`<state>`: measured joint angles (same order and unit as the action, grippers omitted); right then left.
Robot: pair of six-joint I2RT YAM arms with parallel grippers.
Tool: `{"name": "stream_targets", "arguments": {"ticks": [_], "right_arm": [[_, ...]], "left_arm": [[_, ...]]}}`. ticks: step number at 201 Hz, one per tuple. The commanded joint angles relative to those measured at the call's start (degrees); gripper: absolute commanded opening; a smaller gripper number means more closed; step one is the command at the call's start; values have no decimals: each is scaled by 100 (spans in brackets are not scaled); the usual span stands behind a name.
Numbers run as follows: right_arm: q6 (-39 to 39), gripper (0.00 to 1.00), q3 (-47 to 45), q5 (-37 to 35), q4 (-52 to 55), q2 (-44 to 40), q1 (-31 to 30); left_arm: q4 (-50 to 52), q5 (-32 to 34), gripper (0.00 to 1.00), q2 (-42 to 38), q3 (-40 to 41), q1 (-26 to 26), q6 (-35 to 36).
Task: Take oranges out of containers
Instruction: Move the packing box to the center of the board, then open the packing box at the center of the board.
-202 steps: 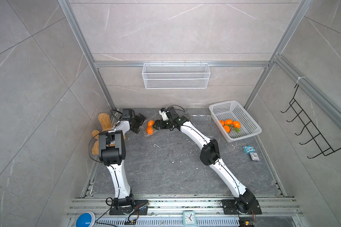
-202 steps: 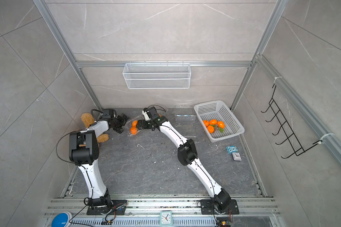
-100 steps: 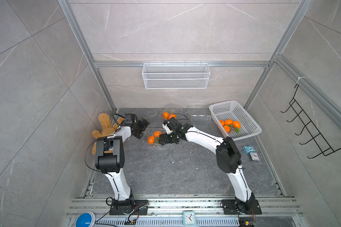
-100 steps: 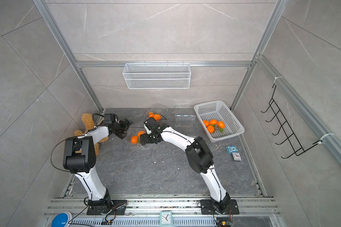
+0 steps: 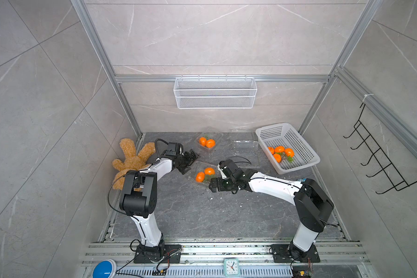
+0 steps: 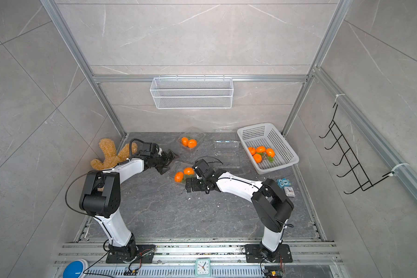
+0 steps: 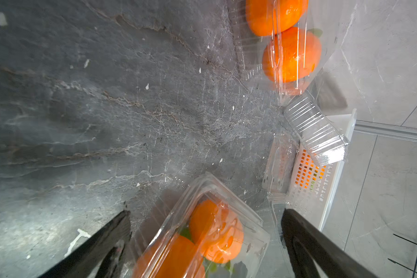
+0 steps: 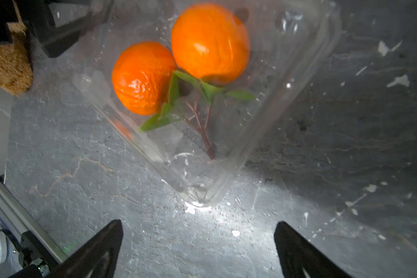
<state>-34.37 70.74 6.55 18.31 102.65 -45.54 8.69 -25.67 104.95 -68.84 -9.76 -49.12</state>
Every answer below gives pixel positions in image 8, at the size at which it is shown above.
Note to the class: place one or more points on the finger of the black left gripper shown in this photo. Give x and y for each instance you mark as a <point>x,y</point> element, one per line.
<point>55,40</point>

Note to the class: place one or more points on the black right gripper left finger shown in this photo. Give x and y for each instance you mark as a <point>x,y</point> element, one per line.
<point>97,258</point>

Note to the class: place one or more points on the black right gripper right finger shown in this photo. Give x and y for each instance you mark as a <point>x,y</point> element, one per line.
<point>300,259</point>

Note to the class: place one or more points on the brown teddy bear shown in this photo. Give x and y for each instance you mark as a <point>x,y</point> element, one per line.
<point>16,74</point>

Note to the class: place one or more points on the orange six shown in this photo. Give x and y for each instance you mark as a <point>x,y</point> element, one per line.
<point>141,77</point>

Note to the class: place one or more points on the orange five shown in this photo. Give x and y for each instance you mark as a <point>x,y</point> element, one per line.
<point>210,43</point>

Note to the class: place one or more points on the clear plastic container left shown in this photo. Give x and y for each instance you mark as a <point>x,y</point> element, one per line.
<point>204,134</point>

